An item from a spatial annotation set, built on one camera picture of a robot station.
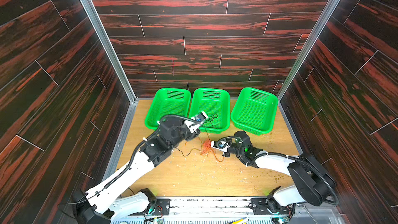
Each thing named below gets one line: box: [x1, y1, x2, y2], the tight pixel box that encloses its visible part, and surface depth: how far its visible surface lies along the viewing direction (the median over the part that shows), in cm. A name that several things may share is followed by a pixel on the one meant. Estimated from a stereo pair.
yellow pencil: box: [229, 216, 250, 224], surface depth 71 cm
